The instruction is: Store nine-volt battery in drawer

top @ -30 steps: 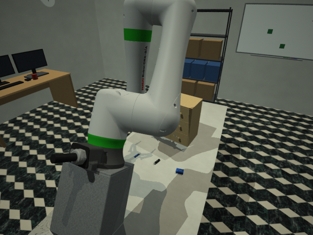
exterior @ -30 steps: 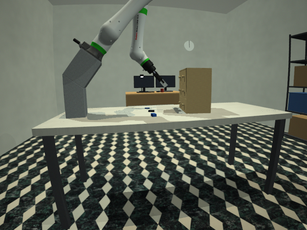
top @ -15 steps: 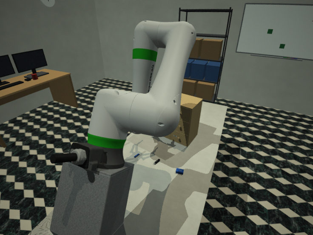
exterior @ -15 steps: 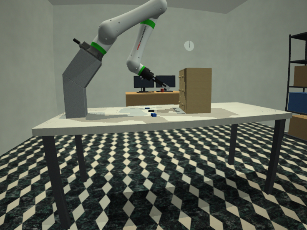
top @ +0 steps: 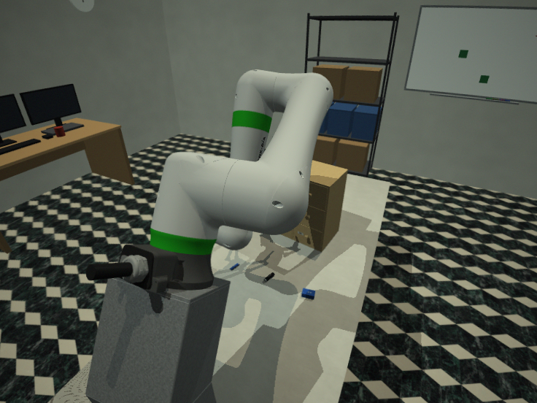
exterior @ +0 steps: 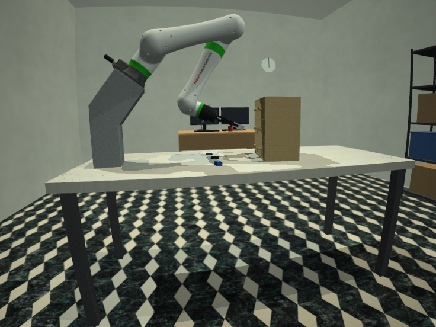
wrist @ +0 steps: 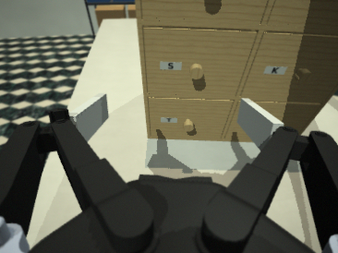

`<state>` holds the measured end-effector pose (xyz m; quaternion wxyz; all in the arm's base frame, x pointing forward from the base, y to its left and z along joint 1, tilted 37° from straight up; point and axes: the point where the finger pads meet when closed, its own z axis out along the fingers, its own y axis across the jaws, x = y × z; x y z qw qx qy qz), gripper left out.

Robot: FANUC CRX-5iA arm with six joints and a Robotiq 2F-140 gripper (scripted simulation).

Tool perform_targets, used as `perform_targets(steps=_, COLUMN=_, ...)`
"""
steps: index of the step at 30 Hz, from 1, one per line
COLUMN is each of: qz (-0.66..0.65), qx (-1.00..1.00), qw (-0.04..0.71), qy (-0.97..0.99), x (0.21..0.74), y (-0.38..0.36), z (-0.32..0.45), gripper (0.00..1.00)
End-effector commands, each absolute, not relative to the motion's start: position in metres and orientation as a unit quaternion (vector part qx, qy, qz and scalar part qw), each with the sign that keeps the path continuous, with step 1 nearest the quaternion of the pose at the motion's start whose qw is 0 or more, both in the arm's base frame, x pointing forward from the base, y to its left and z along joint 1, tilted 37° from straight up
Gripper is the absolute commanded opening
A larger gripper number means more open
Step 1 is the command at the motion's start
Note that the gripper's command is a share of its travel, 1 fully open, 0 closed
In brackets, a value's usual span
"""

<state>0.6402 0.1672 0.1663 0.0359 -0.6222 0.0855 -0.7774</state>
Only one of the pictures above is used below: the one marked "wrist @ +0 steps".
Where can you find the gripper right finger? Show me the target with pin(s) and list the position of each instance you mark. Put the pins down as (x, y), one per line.
(229, 220)

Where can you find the light wooden chest of drawers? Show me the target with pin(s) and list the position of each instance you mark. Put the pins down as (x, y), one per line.
(259, 29)

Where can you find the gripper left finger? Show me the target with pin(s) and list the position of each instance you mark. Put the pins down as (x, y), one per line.
(125, 216)

